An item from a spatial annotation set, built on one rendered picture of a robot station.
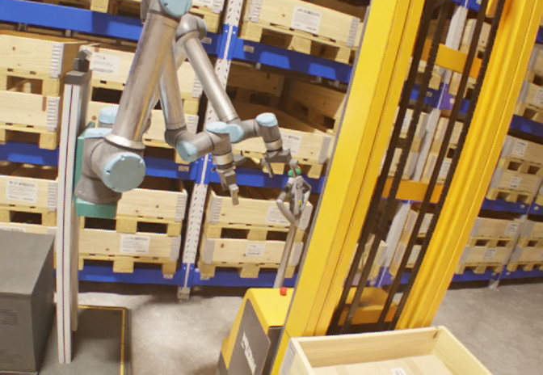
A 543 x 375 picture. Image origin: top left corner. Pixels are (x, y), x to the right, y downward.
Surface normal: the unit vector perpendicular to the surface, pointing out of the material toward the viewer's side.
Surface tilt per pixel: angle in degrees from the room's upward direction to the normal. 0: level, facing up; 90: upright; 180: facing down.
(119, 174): 95
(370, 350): 90
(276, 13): 90
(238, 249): 90
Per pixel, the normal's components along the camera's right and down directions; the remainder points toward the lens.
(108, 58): 0.29, 0.35
